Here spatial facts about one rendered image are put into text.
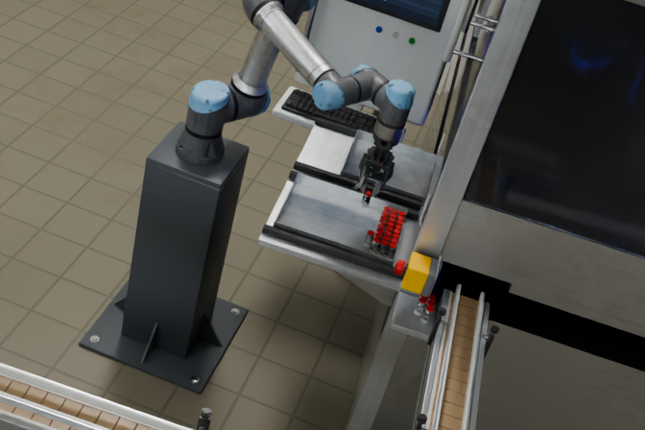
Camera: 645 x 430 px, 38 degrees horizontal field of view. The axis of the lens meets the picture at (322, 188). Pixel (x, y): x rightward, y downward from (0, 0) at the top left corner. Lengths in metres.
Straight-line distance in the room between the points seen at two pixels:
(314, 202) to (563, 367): 0.82
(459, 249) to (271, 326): 1.32
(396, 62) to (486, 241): 1.08
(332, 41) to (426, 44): 0.33
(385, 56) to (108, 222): 1.35
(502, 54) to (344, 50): 1.27
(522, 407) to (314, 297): 1.26
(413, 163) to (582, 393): 0.88
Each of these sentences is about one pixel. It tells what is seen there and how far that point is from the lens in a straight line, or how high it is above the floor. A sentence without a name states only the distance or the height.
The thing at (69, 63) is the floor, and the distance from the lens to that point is 4.86.
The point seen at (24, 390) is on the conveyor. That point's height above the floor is 0.93.
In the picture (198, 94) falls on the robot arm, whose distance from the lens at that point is 2.79.
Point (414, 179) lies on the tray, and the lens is 2.91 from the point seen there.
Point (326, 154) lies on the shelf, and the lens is 2.90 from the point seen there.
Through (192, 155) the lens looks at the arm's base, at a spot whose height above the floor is 0.82.
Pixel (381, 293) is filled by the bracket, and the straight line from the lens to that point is 2.62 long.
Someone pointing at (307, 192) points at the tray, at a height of 0.88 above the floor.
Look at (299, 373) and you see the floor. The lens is 3.40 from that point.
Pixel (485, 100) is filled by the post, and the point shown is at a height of 1.49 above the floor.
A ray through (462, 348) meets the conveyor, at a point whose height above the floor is 0.93.
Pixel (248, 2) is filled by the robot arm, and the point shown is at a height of 1.37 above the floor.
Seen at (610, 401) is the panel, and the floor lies 0.74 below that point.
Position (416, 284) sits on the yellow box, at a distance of 2.34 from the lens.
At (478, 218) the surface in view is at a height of 1.17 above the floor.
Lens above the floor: 2.45
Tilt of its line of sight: 35 degrees down
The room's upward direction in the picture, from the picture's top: 16 degrees clockwise
